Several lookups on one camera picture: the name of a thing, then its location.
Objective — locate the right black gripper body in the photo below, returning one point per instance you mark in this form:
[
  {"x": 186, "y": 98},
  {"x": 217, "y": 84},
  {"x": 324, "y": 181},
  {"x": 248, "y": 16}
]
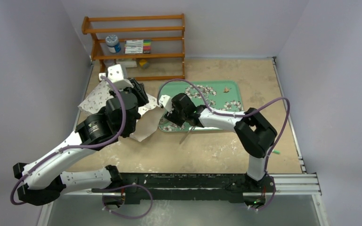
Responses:
[{"x": 175, "y": 115}]

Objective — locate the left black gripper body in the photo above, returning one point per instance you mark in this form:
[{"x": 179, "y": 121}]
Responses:
[{"x": 131, "y": 129}]

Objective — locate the metal tongs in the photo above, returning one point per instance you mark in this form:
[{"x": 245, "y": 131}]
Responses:
[{"x": 186, "y": 135}]

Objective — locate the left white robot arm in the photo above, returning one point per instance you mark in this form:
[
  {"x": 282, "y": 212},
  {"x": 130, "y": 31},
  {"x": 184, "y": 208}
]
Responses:
[{"x": 44, "y": 180}]

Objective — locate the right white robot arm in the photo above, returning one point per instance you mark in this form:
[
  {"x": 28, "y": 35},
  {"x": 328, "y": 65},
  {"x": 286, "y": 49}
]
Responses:
[{"x": 255, "y": 133}]

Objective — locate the yellow grey sharpener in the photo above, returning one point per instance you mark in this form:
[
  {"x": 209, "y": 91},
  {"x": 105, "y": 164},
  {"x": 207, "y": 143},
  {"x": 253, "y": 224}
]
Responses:
[{"x": 143, "y": 63}]

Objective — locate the white small box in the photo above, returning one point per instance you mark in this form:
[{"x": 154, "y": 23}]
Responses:
[{"x": 127, "y": 63}]

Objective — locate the small clear jar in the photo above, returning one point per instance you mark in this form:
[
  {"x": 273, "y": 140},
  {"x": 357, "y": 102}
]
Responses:
[{"x": 109, "y": 62}]

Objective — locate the pack of coloured markers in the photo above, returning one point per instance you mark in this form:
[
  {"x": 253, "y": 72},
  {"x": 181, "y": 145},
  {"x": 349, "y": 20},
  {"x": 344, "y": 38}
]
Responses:
[{"x": 137, "y": 46}]

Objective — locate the green floral tray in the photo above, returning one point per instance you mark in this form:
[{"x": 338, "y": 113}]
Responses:
[{"x": 220, "y": 95}]

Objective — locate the blue lidded jar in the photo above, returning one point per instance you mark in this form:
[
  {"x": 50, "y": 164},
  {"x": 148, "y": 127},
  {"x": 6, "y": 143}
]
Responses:
[{"x": 113, "y": 44}]

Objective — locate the wooden shelf rack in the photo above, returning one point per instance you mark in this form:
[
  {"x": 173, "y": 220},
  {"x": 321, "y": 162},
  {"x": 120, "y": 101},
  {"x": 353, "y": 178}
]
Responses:
[{"x": 97, "y": 52}]

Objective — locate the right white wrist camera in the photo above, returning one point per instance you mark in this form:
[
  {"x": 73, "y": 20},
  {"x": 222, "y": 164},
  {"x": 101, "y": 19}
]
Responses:
[{"x": 165, "y": 101}]

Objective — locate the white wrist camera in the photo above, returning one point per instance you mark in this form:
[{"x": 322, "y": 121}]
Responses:
[
  {"x": 165, "y": 101},
  {"x": 117, "y": 74}
]

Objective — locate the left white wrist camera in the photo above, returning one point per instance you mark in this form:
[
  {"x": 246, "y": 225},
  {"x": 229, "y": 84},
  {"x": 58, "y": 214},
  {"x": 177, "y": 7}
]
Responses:
[{"x": 117, "y": 74}]

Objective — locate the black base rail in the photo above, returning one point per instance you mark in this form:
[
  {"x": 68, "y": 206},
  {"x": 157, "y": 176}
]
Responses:
[{"x": 234, "y": 188}]

